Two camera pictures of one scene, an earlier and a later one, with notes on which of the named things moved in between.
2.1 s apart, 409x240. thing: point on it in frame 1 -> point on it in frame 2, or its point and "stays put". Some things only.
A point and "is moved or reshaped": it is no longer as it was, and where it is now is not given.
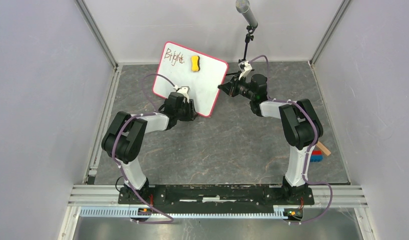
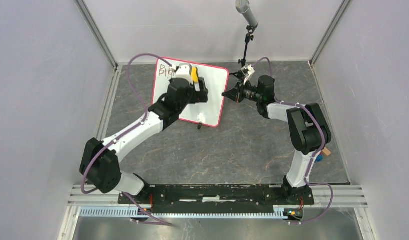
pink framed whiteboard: x=201 y=74 is moved or reshaped
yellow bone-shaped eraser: x=195 y=63 -> x=194 y=74
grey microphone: x=243 y=7 stays put
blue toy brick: x=316 y=158 stays put
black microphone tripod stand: x=248 y=37 stays put
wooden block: x=328 y=153 stays put
